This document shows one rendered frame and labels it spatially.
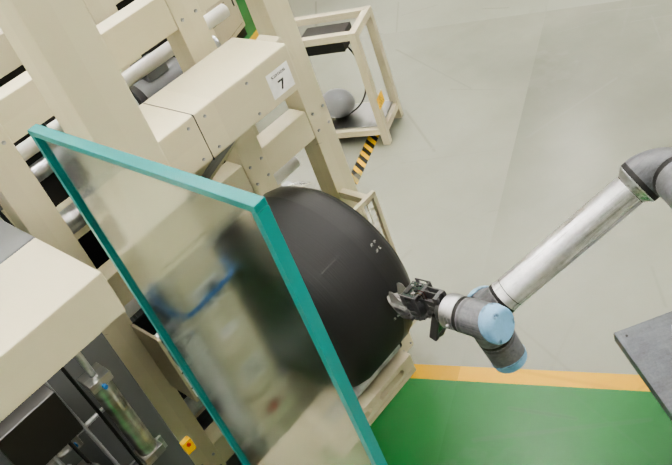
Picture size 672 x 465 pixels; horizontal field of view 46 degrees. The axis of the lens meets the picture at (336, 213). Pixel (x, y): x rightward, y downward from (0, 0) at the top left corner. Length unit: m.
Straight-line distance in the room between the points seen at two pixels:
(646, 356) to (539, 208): 1.69
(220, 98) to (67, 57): 0.65
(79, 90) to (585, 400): 2.39
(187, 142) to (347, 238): 0.50
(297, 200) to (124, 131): 0.62
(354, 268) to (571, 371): 1.61
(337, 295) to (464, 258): 2.07
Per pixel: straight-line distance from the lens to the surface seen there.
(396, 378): 2.51
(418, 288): 2.02
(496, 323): 1.88
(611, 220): 2.00
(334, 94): 5.13
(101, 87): 1.70
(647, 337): 2.78
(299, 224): 2.11
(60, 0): 1.65
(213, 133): 2.20
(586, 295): 3.76
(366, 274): 2.09
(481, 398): 3.45
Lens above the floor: 2.69
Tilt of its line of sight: 35 degrees down
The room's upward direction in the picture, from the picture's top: 22 degrees counter-clockwise
